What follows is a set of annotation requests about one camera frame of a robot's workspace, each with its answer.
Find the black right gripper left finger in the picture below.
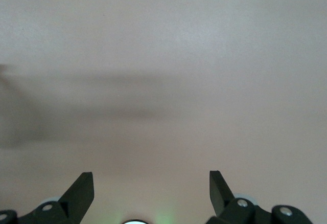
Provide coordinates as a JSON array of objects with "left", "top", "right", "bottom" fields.
[{"left": 0, "top": 172, "right": 95, "bottom": 224}]

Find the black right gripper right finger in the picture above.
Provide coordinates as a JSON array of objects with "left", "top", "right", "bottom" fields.
[{"left": 206, "top": 170, "right": 312, "bottom": 224}]

